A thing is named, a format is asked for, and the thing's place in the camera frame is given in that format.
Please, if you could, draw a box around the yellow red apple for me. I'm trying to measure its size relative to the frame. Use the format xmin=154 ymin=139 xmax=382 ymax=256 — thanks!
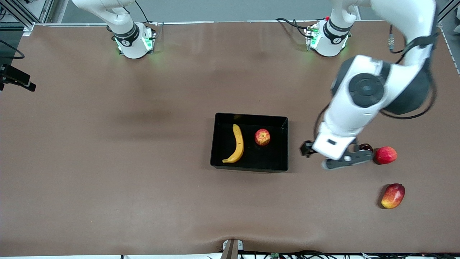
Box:
xmin=254 ymin=128 xmax=271 ymax=146

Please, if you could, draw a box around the yellow banana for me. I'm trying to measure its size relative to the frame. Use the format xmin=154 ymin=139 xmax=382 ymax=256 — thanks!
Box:
xmin=222 ymin=124 xmax=245 ymax=164

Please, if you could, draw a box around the red round apple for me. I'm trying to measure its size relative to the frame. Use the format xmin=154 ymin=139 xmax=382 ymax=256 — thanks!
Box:
xmin=374 ymin=146 xmax=398 ymax=165

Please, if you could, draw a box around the black plastic box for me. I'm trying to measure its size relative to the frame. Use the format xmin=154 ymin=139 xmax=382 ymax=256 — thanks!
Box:
xmin=210 ymin=112 xmax=289 ymax=173

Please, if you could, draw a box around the red yellow mango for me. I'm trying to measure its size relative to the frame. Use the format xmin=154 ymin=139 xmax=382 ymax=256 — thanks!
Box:
xmin=381 ymin=183 xmax=406 ymax=209

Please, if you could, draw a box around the aluminium frame profile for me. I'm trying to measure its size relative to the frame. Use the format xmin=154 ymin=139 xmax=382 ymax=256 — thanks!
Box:
xmin=0 ymin=0 xmax=54 ymax=36

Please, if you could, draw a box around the black arm base cable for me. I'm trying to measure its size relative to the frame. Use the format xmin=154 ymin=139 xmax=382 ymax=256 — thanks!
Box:
xmin=276 ymin=17 xmax=310 ymax=38

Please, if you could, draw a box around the short metal table edge rail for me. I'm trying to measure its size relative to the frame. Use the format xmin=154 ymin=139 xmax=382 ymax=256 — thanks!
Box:
xmin=441 ymin=29 xmax=460 ymax=75

